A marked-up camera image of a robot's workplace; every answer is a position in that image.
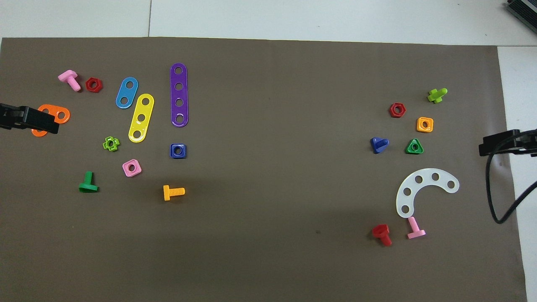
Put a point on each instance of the blue triangle-head plastic screw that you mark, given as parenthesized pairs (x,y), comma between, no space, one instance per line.
(376,144)

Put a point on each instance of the blue square plastic nut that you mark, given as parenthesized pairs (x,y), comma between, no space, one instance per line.
(173,155)

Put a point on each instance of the pink plastic screw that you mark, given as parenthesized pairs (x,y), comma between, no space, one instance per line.
(415,233)
(67,76)

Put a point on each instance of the red hexagonal plastic nut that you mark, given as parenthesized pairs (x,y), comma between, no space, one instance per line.
(88,84)
(391,110)

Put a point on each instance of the lime green cross nut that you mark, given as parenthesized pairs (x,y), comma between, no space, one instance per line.
(105,144)

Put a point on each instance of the dark green plastic screw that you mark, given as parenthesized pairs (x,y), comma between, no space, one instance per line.
(88,187)

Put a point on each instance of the lime green cross-head screw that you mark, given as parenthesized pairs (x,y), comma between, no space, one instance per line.
(436,95)

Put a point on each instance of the orange square plastic nut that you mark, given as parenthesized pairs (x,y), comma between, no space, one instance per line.
(419,128)

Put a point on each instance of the green triangular plastic nut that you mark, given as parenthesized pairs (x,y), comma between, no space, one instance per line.
(409,151)

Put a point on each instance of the pink square plastic nut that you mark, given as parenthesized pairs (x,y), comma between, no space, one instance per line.
(126,172)

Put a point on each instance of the orange plastic screw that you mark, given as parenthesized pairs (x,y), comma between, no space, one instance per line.
(167,193)

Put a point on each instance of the red hexagonal-head plastic screw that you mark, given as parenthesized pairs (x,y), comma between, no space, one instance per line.
(380,230)

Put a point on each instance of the orange heart-shaped plastic plate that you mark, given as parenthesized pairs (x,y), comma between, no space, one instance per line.
(53,109)

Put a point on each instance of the white curved five-hole plate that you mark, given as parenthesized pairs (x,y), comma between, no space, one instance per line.
(426,178)

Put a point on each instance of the blue two-hole plastic plate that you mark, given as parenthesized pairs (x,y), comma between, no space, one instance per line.
(126,93)

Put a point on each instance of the yellow three-hole plastic plate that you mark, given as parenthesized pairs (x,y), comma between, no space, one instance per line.
(143,110)

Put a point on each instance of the dark ribbed device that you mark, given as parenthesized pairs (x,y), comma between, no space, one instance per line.
(526,10)

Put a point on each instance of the purple four-hole plastic plate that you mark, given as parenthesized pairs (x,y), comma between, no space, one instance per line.
(179,94)

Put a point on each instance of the brown table mat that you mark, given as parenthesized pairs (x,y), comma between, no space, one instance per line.
(268,209)

